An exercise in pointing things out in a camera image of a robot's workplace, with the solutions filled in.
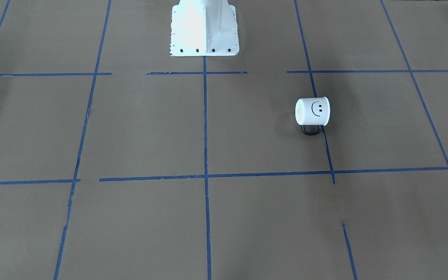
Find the white smiley mug black handle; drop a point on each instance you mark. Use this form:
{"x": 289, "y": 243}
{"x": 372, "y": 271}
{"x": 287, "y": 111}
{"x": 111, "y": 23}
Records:
{"x": 312, "y": 112}

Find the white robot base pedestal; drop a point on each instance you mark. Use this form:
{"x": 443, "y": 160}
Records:
{"x": 204, "y": 28}

